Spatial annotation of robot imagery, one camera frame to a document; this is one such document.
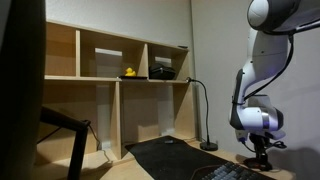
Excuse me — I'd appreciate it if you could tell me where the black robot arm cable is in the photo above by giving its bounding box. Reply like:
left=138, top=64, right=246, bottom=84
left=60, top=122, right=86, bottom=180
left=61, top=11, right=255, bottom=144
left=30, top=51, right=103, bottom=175
left=231, top=33, right=295, bottom=105

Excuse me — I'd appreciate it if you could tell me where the black gooseneck desk lamp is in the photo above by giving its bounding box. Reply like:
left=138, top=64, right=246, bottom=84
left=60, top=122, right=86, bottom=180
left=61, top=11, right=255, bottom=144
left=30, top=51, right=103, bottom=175
left=185, top=76, right=219, bottom=152

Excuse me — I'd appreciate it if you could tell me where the black metal stand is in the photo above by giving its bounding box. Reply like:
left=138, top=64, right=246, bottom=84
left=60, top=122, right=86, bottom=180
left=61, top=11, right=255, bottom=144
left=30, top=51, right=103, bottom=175
left=35, top=105, right=92, bottom=180

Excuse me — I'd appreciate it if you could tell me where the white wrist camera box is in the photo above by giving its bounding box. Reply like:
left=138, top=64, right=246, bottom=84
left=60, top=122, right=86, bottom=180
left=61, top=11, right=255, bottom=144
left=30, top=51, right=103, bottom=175
left=234, top=129, right=251, bottom=144

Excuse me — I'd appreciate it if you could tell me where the yellow rubber duck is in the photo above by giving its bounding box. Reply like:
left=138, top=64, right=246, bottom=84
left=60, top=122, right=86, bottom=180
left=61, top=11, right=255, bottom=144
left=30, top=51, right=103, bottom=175
left=124, top=67, right=137, bottom=78

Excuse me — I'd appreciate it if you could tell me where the flat black tray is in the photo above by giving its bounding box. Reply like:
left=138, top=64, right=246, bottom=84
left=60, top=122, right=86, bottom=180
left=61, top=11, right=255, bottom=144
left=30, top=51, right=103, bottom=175
left=118, top=75, right=149, bottom=81

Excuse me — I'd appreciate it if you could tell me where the light wooden shelf unit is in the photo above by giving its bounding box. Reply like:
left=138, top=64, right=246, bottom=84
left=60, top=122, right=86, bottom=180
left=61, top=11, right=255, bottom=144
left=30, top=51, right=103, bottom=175
left=34, top=19, right=198, bottom=168

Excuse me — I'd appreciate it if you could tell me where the red mouse cable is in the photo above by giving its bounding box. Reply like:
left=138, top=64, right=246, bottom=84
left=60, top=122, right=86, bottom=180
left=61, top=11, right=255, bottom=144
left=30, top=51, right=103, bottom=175
left=191, top=163, right=232, bottom=180

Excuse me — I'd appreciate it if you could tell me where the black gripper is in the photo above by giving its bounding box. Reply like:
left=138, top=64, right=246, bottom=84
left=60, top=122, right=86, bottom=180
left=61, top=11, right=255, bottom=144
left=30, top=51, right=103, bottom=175
left=249, top=132, right=278, bottom=170

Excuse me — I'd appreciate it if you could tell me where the grey and black keyboard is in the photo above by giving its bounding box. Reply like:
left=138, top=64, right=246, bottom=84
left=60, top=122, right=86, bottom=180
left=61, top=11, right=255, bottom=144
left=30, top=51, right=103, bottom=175
left=201, top=161, right=278, bottom=180

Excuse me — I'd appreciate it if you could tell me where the thin black stand cable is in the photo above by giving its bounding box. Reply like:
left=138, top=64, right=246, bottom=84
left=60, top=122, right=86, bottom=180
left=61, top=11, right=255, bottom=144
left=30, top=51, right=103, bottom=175
left=87, top=123, right=115, bottom=165

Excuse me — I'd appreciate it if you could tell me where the large dark monitor panel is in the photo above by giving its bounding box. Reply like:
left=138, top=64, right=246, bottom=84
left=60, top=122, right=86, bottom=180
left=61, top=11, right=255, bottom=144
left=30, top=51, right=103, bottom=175
left=0, top=0, right=47, bottom=180

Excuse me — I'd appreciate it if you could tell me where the black zipped bag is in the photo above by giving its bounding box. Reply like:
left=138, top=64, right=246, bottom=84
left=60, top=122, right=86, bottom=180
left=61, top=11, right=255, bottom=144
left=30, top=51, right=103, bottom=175
left=148, top=63, right=177, bottom=81

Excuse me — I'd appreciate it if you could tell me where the black desk mat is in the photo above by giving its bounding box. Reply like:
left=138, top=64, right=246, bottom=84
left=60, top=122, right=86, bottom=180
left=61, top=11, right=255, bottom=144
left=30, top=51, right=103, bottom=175
left=124, top=134, right=242, bottom=180

